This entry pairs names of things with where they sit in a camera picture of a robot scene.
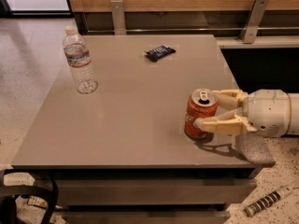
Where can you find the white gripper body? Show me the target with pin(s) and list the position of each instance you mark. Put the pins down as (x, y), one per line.
(267, 111)

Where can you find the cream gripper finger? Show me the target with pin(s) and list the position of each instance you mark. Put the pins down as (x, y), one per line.
(227, 123)
(230, 99)

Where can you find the red coke can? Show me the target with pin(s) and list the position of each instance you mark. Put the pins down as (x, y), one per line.
(202, 103)

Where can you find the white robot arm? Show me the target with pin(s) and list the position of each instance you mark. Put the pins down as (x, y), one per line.
(294, 130)

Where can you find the blue rxbar wrapper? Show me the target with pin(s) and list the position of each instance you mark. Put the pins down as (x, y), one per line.
(159, 53)

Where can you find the white striped cylinder on floor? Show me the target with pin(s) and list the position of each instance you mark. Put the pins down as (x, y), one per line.
(268, 200)

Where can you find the upper grey drawer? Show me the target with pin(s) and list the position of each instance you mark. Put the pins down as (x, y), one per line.
(154, 191)

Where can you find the grey drawer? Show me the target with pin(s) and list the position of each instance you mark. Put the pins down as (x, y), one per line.
(154, 191)
(139, 217)

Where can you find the lower grey drawer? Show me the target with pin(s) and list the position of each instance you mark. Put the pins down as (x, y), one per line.
(139, 217)

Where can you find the clear plastic water bottle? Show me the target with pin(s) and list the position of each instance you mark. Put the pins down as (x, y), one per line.
(79, 60)

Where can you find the right metal bracket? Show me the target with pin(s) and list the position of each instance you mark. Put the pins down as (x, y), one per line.
(255, 17)

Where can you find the metal bracket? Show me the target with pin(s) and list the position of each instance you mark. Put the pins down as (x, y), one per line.
(255, 17)
(118, 17)

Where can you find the left metal bracket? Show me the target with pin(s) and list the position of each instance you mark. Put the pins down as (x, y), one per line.
(118, 17)

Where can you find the horizontal metal rail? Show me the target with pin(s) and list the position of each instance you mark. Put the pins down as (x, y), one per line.
(234, 29)

